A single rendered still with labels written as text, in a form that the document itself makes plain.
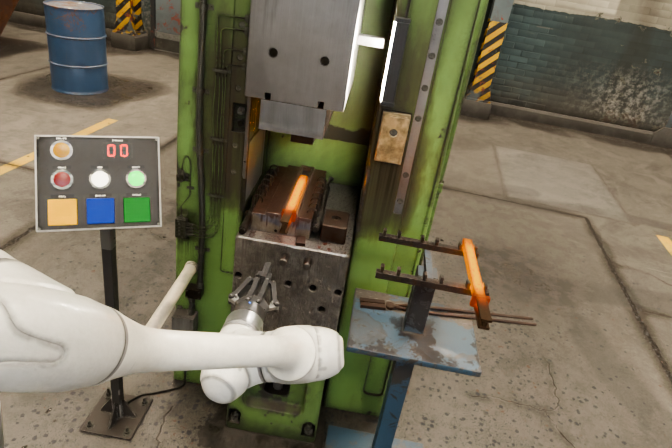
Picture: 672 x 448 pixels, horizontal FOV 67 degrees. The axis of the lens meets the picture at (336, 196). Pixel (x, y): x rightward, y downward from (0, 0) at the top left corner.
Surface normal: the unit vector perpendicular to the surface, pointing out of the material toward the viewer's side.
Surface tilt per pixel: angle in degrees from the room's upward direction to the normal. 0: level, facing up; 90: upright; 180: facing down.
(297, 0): 90
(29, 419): 0
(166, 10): 90
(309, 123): 90
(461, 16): 90
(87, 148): 60
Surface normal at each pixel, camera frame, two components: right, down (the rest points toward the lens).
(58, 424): 0.14, -0.89
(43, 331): 0.89, -0.18
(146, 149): 0.36, -0.05
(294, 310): -0.10, 0.42
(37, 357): 0.80, 0.25
